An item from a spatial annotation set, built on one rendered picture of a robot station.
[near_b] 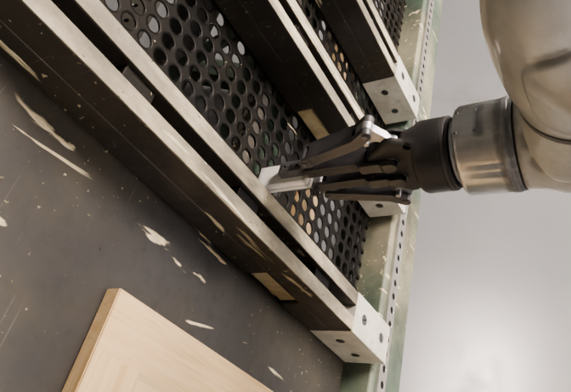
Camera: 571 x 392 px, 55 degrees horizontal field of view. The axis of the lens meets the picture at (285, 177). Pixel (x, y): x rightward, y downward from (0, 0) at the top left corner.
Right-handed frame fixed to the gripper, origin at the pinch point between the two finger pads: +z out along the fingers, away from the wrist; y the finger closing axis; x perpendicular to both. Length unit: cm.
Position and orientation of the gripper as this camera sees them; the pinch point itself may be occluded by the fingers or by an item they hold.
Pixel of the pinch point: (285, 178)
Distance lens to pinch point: 64.9
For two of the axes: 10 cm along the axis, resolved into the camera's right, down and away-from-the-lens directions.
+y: -4.9, -5.9, -6.5
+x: -2.3, 8.0, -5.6
